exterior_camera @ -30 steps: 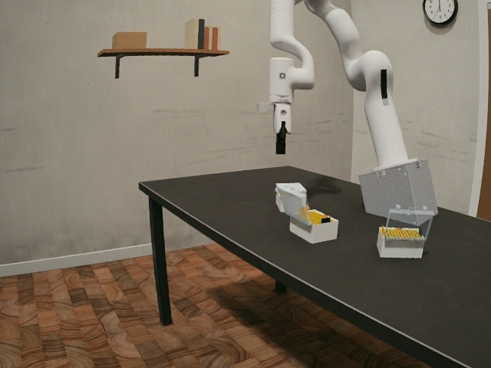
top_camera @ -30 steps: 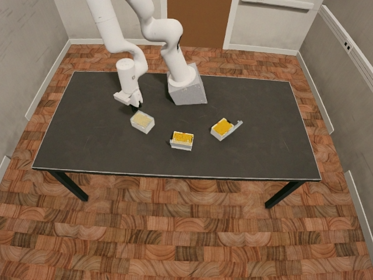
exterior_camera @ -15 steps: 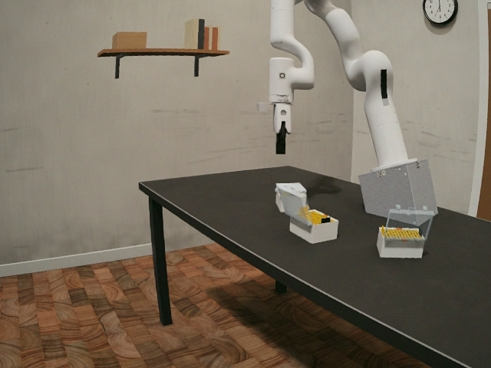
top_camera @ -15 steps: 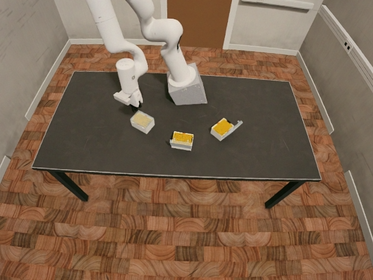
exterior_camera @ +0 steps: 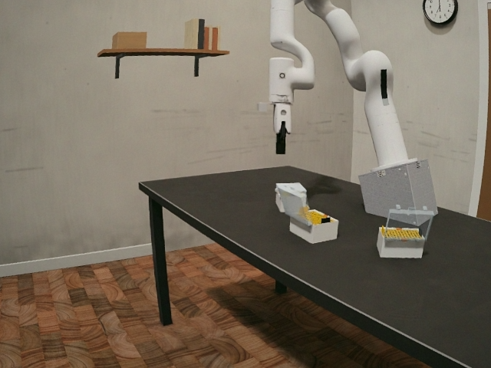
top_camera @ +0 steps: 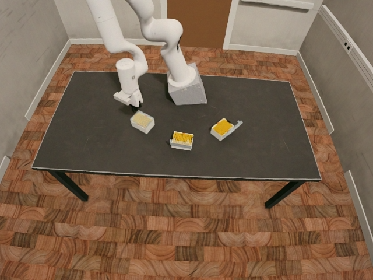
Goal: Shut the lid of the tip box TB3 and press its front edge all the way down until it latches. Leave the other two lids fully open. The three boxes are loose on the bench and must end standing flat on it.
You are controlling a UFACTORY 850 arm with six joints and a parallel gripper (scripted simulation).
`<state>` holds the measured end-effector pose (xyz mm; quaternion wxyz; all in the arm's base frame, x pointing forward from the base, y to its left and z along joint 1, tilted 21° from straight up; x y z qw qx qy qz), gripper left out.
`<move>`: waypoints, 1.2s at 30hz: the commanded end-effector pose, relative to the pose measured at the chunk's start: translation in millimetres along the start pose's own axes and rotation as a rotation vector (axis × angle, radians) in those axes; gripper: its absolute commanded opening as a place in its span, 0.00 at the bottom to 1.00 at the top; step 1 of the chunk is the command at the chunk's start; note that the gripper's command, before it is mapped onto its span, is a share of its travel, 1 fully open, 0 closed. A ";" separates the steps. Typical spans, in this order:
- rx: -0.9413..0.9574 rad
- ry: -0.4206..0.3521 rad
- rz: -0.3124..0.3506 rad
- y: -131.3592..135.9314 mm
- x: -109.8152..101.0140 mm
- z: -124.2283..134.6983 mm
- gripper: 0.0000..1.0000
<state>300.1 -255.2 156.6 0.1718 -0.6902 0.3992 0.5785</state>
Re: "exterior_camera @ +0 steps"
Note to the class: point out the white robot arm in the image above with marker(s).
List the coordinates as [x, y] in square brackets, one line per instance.
[373, 67]

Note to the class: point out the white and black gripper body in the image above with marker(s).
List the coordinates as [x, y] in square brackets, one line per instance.
[282, 112]

